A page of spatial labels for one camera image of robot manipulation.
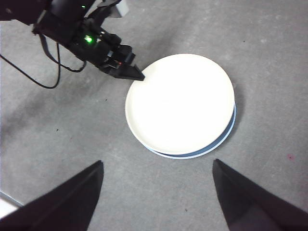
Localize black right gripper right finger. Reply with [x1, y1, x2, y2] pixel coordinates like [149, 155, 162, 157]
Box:
[213, 158, 308, 231]

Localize pale grey left wrist camera box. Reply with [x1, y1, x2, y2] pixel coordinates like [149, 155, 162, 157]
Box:
[105, 0, 130, 19]

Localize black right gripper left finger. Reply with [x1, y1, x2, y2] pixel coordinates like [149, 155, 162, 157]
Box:
[0, 160, 104, 231]

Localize thick black cable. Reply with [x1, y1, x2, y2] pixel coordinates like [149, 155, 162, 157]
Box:
[38, 32, 87, 73]

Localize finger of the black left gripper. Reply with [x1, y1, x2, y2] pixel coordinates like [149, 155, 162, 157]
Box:
[108, 64, 146, 82]

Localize blue round plate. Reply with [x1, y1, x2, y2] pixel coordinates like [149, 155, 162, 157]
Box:
[141, 102, 237, 159]

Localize thin black cable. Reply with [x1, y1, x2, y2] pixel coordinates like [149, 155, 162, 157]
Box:
[0, 42, 61, 90]

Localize white round plate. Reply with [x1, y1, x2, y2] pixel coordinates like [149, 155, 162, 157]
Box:
[125, 53, 235, 155]

